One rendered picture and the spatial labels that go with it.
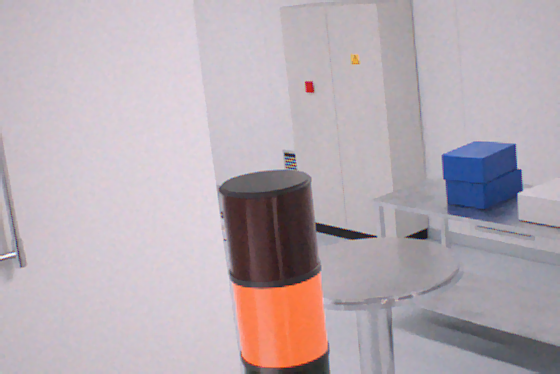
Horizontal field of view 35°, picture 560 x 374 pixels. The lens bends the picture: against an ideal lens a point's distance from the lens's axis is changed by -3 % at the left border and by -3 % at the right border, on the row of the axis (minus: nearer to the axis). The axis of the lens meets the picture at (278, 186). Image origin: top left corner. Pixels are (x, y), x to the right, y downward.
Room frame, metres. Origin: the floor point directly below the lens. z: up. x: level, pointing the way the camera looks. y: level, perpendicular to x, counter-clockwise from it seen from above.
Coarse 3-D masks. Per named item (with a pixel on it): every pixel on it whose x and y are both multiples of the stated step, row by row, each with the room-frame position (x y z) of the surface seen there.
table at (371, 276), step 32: (320, 256) 4.56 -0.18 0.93; (352, 256) 4.50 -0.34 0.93; (384, 256) 4.44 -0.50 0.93; (416, 256) 4.38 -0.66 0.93; (448, 256) 4.32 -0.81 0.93; (352, 288) 4.04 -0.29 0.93; (384, 288) 3.99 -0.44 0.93; (416, 288) 3.94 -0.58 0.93; (448, 288) 4.00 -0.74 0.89; (384, 320) 4.25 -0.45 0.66; (384, 352) 4.25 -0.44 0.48
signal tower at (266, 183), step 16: (240, 176) 0.49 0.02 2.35; (256, 176) 0.49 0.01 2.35; (272, 176) 0.48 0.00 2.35; (288, 176) 0.48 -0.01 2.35; (304, 176) 0.48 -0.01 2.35; (224, 192) 0.47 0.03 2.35; (240, 192) 0.46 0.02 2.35; (256, 192) 0.45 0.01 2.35; (272, 192) 0.45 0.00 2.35; (288, 192) 0.45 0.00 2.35; (256, 288) 0.45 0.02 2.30; (240, 352) 0.48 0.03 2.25; (256, 368) 0.46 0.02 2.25; (272, 368) 0.45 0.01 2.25; (288, 368) 0.45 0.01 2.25; (304, 368) 0.45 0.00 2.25
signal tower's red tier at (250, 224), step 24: (240, 216) 0.46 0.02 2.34; (264, 216) 0.45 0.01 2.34; (288, 216) 0.46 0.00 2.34; (312, 216) 0.47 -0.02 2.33; (240, 240) 0.46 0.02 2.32; (264, 240) 0.45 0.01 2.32; (288, 240) 0.45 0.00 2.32; (312, 240) 0.47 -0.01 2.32; (240, 264) 0.46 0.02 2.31; (264, 264) 0.45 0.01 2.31; (288, 264) 0.45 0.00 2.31; (312, 264) 0.46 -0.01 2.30
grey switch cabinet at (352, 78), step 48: (384, 0) 7.54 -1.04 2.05; (288, 48) 8.10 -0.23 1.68; (336, 48) 7.61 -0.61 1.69; (384, 48) 7.24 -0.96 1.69; (336, 96) 7.66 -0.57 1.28; (384, 96) 7.21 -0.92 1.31; (336, 144) 7.71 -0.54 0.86; (384, 144) 7.25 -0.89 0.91; (336, 192) 7.75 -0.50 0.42; (384, 192) 7.29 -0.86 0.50
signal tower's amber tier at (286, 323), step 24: (240, 288) 0.46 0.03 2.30; (288, 288) 0.45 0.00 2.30; (312, 288) 0.46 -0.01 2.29; (240, 312) 0.47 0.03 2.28; (264, 312) 0.45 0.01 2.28; (288, 312) 0.45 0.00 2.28; (312, 312) 0.46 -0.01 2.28; (240, 336) 0.47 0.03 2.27; (264, 336) 0.45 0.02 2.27; (288, 336) 0.45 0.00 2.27; (312, 336) 0.46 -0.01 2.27; (264, 360) 0.46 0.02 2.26; (288, 360) 0.45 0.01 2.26
